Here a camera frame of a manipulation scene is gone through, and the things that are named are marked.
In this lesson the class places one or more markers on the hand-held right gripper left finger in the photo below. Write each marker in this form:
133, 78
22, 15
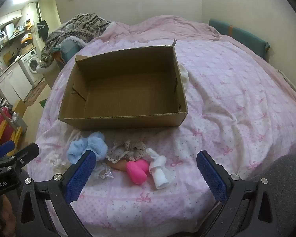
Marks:
80, 175

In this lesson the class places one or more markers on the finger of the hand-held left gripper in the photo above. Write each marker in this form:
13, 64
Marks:
5, 148
24, 154

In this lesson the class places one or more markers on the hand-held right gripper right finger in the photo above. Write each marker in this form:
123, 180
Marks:
212, 175

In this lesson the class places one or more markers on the clear plastic clip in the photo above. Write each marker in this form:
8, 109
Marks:
104, 172

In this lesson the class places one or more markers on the blue fluffy scrunchie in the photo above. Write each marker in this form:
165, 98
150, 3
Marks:
96, 144

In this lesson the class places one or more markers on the peach soft tube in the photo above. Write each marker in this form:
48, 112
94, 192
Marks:
116, 166

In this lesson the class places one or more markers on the white rabbit plush sock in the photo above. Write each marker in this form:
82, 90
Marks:
159, 170

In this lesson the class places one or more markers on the grey lace trim scrunchie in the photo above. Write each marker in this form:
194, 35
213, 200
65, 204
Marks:
127, 149

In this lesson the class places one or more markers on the pink soft toy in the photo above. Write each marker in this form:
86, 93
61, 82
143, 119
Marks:
137, 170

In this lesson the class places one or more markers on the brown cardboard box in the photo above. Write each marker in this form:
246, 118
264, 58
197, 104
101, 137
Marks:
128, 96

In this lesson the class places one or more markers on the person's left forearm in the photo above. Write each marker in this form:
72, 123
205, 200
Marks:
6, 209

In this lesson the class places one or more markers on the wooden rack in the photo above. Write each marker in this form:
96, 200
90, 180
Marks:
13, 137

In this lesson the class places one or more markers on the red suitcase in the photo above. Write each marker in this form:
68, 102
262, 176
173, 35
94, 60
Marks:
1, 126

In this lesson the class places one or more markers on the grey box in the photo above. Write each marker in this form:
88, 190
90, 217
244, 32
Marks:
19, 124

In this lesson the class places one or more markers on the metal drying rack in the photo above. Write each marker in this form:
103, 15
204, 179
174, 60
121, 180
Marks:
5, 114

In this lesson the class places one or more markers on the white floor cabinet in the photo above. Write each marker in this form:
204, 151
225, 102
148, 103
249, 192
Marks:
13, 81

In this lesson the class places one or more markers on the pink bow print duvet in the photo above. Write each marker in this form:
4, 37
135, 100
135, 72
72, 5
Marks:
236, 103

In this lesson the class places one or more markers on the person's right leg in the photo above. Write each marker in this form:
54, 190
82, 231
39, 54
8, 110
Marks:
288, 190

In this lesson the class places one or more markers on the white washing machine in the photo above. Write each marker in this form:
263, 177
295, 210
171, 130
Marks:
30, 65

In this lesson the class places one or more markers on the cream cloth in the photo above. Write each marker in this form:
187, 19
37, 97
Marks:
185, 75

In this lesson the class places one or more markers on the teal padded bed board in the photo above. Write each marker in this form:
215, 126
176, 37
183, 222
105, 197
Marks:
64, 49
239, 35

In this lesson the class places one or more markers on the white kitchen appliance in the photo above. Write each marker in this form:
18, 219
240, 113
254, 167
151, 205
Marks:
0, 35

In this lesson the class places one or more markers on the black hanging garment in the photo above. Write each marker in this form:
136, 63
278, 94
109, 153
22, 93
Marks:
43, 28

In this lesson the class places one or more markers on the grey patterned knit blanket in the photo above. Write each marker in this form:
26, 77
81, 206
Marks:
76, 29

